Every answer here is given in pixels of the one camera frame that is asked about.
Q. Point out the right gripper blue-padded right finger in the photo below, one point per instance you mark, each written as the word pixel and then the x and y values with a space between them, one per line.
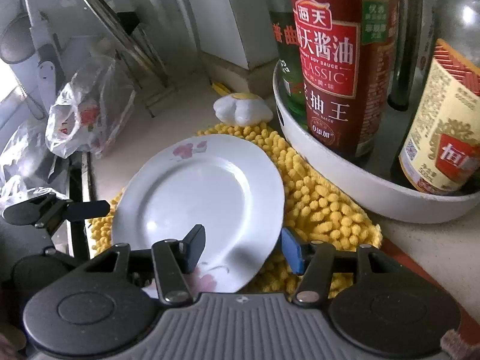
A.
pixel 314 262

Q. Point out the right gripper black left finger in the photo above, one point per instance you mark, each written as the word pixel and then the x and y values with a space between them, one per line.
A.
pixel 172 261

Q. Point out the green glass bottle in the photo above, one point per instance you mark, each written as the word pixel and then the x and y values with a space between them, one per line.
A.
pixel 285 35

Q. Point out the plastic bag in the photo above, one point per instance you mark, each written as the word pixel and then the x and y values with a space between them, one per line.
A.
pixel 92 109

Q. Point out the white rotating condiment tray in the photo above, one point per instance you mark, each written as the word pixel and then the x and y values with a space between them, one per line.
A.
pixel 369 185

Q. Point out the small white rose plate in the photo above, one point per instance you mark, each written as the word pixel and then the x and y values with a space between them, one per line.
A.
pixel 228 185

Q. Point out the yellow chenille mat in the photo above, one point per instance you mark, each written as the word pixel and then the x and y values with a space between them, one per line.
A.
pixel 315 208

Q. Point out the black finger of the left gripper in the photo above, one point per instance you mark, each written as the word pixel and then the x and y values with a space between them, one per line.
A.
pixel 80 211

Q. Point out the red-label soy sauce bottle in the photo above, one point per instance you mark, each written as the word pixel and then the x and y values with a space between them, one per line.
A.
pixel 347 53

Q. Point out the red cloth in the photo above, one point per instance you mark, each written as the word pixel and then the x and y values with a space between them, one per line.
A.
pixel 469 329

